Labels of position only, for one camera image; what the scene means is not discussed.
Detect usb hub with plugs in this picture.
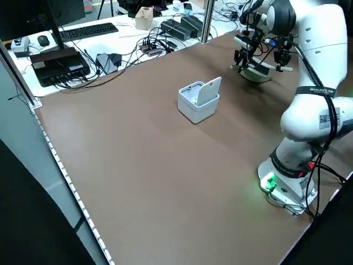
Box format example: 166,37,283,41
138,43,164,58

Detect black charger dock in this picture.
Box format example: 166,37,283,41
160,15,204,40

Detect white hand brush black bristles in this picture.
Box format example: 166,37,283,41
230,56,294,72

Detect black box device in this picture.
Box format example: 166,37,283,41
29,47,92,88

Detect pale green plastic dustpan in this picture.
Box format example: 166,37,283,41
237,61,274,84

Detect grey power adapter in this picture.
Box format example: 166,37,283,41
95,52,122,75

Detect black keyboard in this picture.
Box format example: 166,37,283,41
58,23,120,43

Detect black cable bundle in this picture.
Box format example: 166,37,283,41
302,149,349,221

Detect wooden box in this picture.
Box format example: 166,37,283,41
135,7,154,31

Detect white flip-lid trash can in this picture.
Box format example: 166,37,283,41
178,76,223,125

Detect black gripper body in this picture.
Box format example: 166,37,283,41
275,41,293,57
233,46,250,63

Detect aluminium post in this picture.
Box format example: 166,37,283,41
200,0,215,45

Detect small white device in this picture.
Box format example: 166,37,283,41
10,36,30,58

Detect black monitor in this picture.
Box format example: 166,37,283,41
0,0,86,51

